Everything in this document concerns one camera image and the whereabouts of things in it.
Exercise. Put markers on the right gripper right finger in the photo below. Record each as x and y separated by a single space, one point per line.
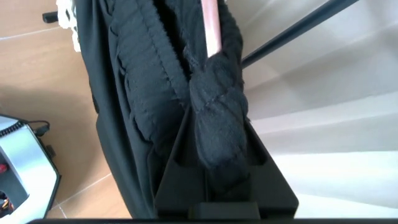
270 186

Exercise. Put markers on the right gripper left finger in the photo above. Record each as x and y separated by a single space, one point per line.
180 180

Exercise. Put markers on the black shorts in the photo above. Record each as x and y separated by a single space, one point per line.
140 77

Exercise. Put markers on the pink clothes hanger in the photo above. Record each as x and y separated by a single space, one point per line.
211 28

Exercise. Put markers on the black clothes rack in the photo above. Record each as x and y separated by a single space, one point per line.
295 29

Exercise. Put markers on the beige curtain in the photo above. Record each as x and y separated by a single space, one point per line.
326 109

